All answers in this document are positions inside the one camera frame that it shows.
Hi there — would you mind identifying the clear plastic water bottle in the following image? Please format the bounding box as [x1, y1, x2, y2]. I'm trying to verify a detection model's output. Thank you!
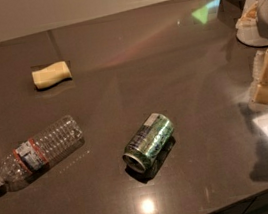
[0, 115, 83, 187]

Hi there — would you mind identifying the yellow sponge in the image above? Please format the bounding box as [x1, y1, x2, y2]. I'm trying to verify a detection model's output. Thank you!
[32, 61, 72, 90]

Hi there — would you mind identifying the green soda can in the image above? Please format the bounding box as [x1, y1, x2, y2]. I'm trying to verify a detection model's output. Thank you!
[123, 113, 174, 174]

